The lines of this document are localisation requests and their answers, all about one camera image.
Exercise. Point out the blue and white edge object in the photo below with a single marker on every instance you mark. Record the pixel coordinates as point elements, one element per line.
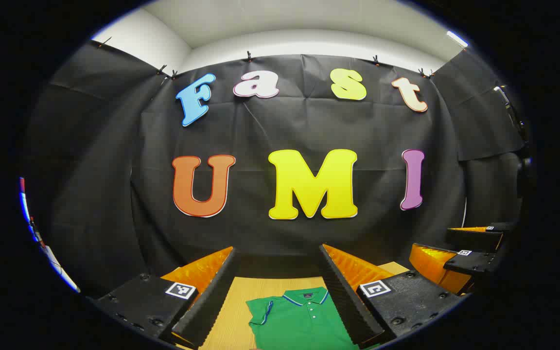
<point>32,223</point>

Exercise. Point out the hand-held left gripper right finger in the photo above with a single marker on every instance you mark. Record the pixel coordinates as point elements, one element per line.
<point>343,301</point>

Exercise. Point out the green T-shirt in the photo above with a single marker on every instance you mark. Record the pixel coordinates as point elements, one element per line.
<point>299,321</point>

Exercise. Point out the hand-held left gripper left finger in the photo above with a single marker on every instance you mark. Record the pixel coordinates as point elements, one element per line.
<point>212,301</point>

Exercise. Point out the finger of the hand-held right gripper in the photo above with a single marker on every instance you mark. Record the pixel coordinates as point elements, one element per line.
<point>469,238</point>
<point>472,262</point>

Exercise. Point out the black metal stand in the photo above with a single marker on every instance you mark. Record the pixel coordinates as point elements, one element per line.
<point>513,114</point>

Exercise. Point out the ceiling light strip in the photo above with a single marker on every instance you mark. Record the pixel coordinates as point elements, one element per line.
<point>457,39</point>

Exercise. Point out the black backdrop cloth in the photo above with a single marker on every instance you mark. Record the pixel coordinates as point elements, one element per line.
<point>270,131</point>

